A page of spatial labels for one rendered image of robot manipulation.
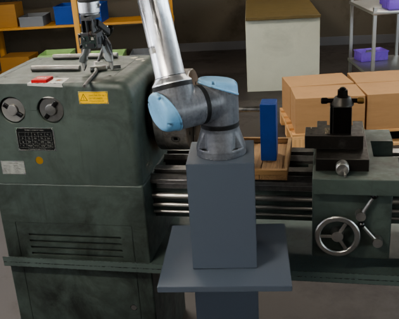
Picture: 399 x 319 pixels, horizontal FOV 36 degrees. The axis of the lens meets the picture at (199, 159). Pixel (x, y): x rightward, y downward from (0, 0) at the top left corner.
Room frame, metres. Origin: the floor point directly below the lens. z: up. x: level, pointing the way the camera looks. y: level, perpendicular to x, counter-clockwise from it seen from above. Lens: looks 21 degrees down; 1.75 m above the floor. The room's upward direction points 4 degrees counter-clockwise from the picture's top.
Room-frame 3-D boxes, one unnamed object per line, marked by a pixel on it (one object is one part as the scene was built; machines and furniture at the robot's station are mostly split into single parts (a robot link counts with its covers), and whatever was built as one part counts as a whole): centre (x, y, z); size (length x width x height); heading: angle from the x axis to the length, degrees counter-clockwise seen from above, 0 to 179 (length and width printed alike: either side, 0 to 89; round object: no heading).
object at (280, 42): (7.61, -1.07, 0.40); 2.36 x 0.78 x 0.81; 174
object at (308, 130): (2.10, -0.49, 1.00); 0.20 x 0.10 x 0.05; 78
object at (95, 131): (2.37, 0.46, 1.06); 0.59 x 0.48 x 0.39; 78
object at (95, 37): (2.21, 0.36, 1.42); 0.09 x 0.08 x 0.12; 168
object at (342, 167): (1.92, -0.48, 0.95); 0.07 x 0.04 x 0.04; 168
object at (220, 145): (1.75, -0.07, 1.15); 0.15 x 0.15 x 0.10
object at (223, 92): (1.75, -0.06, 1.27); 0.13 x 0.12 x 0.14; 120
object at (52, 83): (2.18, 0.52, 1.23); 0.13 x 0.08 x 0.06; 78
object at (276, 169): (2.25, -0.20, 0.89); 0.36 x 0.30 x 0.04; 168
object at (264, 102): (2.23, -0.27, 1.00); 0.08 x 0.06 x 0.23; 168
